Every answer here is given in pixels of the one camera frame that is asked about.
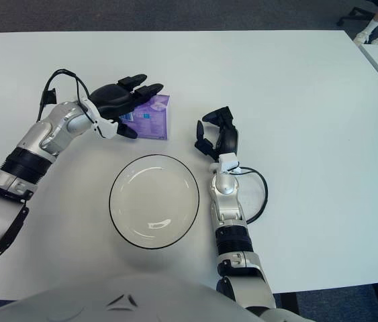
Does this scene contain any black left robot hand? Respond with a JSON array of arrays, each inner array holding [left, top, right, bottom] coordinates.
[[89, 72, 164, 140]]

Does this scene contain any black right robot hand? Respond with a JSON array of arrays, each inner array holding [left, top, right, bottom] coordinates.
[[194, 106, 239, 161]]

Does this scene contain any purple tissue paper pack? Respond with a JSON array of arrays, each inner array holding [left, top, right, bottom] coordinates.
[[120, 93, 171, 141]]

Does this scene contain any white plate with black rim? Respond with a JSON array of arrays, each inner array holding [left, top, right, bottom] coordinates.
[[108, 154, 200, 250]]

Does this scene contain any black office chair base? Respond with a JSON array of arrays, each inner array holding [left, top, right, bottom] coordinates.
[[336, 6, 378, 28]]

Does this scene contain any grey robot torso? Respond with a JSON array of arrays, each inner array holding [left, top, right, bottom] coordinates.
[[0, 273, 310, 322]]

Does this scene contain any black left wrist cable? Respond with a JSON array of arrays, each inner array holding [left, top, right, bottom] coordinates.
[[36, 69, 101, 132]]

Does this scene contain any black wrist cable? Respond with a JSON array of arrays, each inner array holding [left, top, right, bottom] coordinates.
[[36, 69, 101, 132], [236, 166, 270, 225]]

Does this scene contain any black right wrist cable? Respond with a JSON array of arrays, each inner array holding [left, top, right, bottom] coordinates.
[[236, 166, 270, 225]]

